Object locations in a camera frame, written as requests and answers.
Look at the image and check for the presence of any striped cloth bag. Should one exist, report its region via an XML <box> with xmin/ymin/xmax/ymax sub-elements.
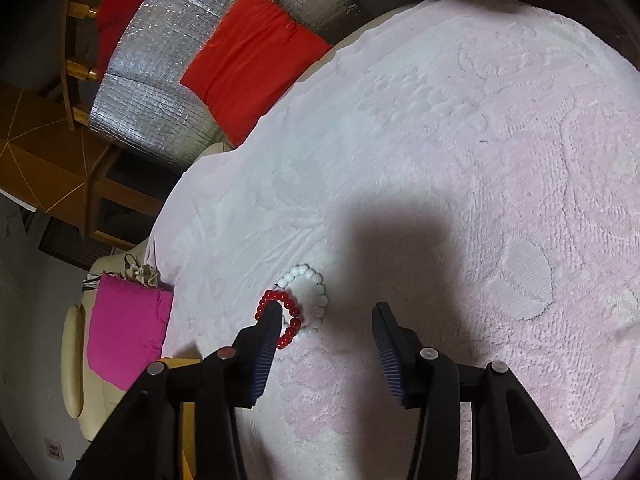
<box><xmin>81</xmin><ymin>254</ymin><xmax>162</xmax><ymax>291</ymax></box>

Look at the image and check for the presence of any white bead bracelet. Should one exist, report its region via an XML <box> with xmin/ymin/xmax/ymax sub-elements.
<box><xmin>276</xmin><ymin>266</ymin><xmax>330</xmax><ymax>344</ymax></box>

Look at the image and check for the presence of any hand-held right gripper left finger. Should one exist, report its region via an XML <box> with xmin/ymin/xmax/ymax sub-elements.
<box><xmin>75</xmin><ymin>301</ymin><xmax>284</xmax><ymax>480</ymax></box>

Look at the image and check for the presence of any silver foil mat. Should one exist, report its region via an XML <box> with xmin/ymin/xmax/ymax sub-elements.
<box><xmin>89</xmin><ymin>0</ymin><xmax>361</xmax><ymax>171</ymax></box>

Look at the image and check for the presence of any white textured towel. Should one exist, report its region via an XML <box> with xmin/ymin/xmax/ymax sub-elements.
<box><xmin>150</xmin><ymin>0</ymin><xmax>640</xmax><ymax>480</ymax></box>

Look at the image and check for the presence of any cream sofa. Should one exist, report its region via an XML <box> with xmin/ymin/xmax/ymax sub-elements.
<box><xmin>60</xmin><ymin>141</ymin><xmax>236</xmax><ymax>443</ymax></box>

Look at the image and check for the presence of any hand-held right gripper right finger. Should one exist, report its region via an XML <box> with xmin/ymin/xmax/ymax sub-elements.
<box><xmin>371</xmin><ymin>301</ymin><xmax>583</xmax><ymax>480</ymax></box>

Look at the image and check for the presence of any red cushion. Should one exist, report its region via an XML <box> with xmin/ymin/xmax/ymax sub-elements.
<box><xmin>94</xmin><ymin>0</ymin><xmax>173</xmax><ymax>58</ymax></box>
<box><xmin>179</xmin><ymin>0</ymin><xmax>335</xmax><ymax>148</ymax></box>

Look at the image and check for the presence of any wooden chair frame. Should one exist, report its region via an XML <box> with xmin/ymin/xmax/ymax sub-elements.
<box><xmin>0</xmin><ymin>0</ymin><xmax>166</xmax><ymax>251</ymax></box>

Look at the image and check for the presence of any red bead bracelet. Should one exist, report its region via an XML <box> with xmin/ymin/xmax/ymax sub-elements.
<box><xmin>255</xmin><ymin>288</ymin><xmax>302</xmax><ymax>351</ymax></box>

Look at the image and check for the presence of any pink cushion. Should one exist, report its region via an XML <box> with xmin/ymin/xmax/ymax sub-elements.
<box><xmin>86</xmin><ymin>272</ymin><xmax>175</xmax><ymax>392</ymax></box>

